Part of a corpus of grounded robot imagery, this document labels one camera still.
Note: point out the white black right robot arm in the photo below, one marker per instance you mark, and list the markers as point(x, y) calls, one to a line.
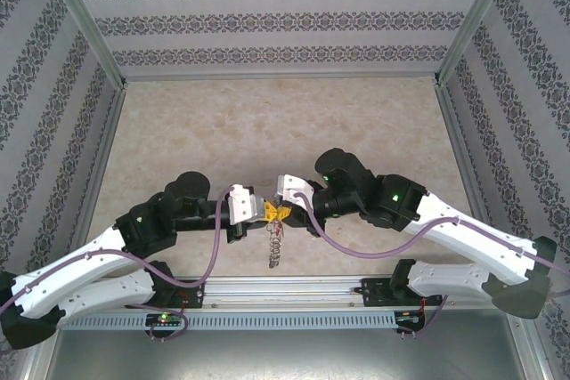
point(472, 235)

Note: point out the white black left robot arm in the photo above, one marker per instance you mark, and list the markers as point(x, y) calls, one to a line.
point(71, 275)

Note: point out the small board with green light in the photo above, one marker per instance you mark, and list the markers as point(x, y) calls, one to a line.
point(165, 319)
point(409, 316)

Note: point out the grey metal base sheet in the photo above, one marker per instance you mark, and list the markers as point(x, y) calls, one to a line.
point(285, 355)

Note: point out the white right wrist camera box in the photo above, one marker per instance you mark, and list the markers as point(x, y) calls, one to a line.
point(291, 186)

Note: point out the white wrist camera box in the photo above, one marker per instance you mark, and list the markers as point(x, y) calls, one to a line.
point(291, 186)
point(242, 204)

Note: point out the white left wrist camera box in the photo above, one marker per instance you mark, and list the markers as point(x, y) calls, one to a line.
point(242, 204)

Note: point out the aluminium mounting rail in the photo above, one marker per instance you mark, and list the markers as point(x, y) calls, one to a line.
point(285, 291)

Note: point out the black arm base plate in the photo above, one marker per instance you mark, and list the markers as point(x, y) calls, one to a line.
point(193, 293)
point(374, 292)

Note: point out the aluminium frame side rail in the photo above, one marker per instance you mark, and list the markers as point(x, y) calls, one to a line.
point(463, 166)

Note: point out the aluminium frame back rail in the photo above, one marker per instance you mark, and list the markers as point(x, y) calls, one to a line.
point(280, 77)

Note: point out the aluminium frame corner post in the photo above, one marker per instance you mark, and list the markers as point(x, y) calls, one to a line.
point(84, 19)
point(474, 19)

